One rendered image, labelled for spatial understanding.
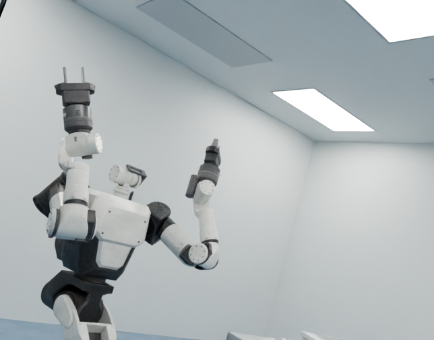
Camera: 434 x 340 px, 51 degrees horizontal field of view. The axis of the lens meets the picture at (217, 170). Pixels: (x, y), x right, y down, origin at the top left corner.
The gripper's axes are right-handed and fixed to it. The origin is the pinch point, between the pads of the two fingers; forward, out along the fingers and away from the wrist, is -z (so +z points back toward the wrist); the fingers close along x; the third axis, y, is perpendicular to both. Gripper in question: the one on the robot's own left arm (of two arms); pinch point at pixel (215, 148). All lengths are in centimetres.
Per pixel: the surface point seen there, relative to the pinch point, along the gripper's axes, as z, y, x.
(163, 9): -190, 96, -78
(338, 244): -144, -83, -378
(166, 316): -11, 98, -349
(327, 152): -270, -57, -361
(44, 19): -180, 207, -88
